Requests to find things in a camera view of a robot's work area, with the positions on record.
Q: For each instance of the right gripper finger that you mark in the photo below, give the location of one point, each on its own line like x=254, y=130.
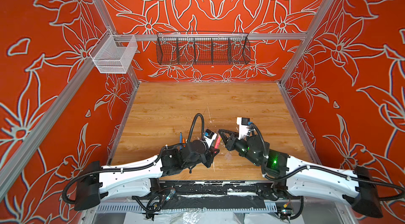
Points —
x=228, y=142
x=223, y=131

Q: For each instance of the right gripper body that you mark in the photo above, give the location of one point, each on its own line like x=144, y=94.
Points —
x=243, y=148

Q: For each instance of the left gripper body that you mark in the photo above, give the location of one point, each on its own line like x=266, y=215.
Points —
x=205, y=157

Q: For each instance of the pink marker pen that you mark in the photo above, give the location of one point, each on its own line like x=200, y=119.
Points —
x=217, y=142

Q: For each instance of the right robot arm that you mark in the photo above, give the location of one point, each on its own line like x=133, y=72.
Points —
x=294, y=177

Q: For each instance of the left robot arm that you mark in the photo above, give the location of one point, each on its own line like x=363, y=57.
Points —
x=97, y=182

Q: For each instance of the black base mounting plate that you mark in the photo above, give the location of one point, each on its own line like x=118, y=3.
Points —
x=221, y=195

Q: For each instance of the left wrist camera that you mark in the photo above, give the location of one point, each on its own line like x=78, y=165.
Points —
x=209, y=137

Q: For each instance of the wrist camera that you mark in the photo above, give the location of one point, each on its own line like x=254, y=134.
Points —
x=209, y=137
x=244, y=127

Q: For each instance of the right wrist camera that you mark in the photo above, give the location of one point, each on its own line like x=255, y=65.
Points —
x=244, y=127

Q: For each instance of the black wire basket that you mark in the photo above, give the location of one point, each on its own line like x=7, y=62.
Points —
x=189, y=48

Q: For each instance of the white wire basket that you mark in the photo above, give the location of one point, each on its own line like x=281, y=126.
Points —
x=113, y=54

